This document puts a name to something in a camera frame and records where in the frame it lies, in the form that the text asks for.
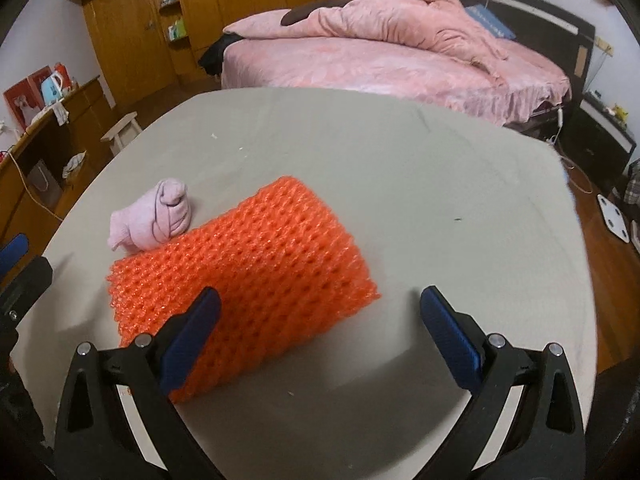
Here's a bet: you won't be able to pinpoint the white charger cable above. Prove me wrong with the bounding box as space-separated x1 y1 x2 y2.
544 106 594 196

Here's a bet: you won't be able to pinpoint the pink bed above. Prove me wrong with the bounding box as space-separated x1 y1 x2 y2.
221 38 572 126

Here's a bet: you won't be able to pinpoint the small white stool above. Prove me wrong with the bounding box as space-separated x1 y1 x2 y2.
101 112 142 156

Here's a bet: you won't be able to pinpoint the pink rolled sock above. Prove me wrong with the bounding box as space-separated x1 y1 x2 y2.
107 178 192 252

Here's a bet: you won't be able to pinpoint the dark wooden headboard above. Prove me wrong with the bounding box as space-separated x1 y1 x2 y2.
460 0 596 102

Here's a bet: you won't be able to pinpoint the plaid bag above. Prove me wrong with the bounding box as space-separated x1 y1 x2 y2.
624 159 640 206

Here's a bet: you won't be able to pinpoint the light blue kettle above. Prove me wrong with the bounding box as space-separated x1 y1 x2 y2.
40 72 64 106

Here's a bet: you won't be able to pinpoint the red gift bag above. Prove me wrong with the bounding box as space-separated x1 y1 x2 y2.
3 63 73 131

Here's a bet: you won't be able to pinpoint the wooden sideboard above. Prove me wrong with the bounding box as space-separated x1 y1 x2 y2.
1 78 117 252

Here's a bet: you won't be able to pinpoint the blue pillow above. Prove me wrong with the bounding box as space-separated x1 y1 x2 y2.
464 4 516 40

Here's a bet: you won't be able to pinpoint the yellow plush toy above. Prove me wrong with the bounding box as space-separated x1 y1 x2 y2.
612 104 629 124

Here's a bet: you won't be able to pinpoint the black clothes on bed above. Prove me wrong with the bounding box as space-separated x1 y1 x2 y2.
198 32 243 76

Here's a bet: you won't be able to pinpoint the pink duvet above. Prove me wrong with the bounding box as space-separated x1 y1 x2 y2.
224 0 509 78

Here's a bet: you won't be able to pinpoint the black white nightstand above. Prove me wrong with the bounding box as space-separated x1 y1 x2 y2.
559 93 637 194

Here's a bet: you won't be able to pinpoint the orange foam net sleeve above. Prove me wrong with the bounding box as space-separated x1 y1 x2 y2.
107 177 380 403

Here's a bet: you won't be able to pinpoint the white bathroom scale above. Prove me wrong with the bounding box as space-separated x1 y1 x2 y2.
597 194 630 244

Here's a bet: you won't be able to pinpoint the brown cushion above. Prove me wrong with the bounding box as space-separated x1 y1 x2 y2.
280 0 350 26

